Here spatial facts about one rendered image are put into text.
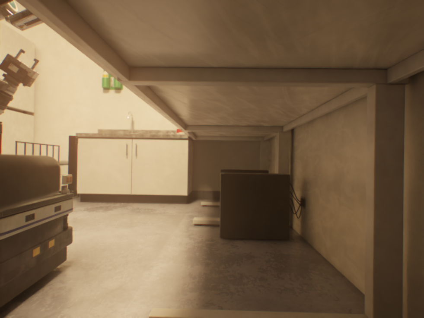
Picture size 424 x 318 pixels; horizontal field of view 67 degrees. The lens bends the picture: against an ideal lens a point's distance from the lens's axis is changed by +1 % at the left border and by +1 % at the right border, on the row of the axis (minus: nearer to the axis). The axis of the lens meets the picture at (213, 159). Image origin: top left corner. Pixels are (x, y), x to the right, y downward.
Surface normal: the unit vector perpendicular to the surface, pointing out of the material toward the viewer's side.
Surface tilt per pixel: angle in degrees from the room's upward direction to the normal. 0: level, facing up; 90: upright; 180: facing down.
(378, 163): 90
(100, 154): 90
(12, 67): 95
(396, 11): 180
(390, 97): 90
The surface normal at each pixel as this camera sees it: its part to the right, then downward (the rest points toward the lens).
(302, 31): -0.02, 1.00
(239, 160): -0.02, 0.00
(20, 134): 1.00, 0.02
